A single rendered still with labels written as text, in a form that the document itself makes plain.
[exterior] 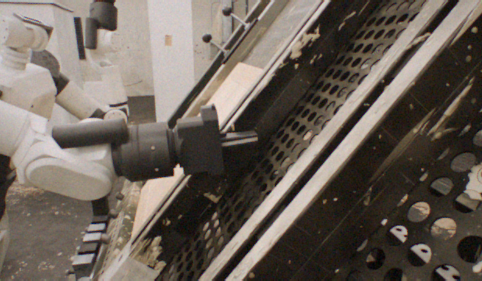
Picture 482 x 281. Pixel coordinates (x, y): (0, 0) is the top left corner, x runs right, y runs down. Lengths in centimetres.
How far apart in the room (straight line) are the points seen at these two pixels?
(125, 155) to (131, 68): 888
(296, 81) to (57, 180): 39
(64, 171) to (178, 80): 452
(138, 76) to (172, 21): 460
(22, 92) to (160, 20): 411
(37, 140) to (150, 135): 14
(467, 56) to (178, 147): 37
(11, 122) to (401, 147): 45
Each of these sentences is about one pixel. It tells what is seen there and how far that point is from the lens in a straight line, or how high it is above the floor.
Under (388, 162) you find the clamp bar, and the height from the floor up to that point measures 130.
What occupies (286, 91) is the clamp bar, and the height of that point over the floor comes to 131.
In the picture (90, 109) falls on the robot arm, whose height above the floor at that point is 118.
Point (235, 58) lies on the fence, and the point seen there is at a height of 134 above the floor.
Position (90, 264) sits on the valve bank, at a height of 75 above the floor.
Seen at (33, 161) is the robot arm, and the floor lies 125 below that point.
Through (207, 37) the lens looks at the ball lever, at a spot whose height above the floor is 141.
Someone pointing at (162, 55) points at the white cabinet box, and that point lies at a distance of 493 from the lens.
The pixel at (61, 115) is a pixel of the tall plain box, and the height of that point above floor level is 73.
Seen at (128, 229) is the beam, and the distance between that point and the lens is 99.
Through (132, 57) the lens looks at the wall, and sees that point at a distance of 934.
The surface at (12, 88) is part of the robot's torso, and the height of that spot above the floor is 130.
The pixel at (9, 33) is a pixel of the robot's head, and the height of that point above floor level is 142.
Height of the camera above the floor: 140
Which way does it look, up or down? 18 degrees down
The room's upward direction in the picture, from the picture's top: straight up
